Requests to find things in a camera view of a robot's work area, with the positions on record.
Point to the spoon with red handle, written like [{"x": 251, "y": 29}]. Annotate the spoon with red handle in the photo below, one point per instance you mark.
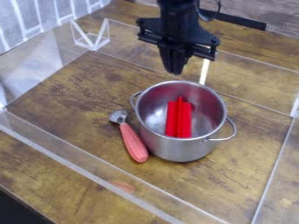
[{"x": 133, "y": 144}]

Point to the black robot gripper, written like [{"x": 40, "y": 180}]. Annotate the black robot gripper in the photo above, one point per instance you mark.
[{"x": 178, "y": 36}]

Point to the clear acrylic enclosure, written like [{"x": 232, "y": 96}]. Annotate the clear acrylic enclosure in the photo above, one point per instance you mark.
[{"x": 64, "y": 163}]

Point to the silver metal pot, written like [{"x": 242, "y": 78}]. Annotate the silver metal pot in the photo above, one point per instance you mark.
[{"x": 209, "y": 116}]

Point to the black strip on table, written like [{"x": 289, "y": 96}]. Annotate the black strip on table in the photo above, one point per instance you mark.
[{"x": 233, "y": 19}]

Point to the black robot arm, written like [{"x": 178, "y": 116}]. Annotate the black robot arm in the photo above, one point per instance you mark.
[{"x": 181, "y": 5}]

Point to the red plastic block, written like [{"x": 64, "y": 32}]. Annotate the red plastic block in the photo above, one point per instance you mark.
[{"x": 178, "y": 119}]

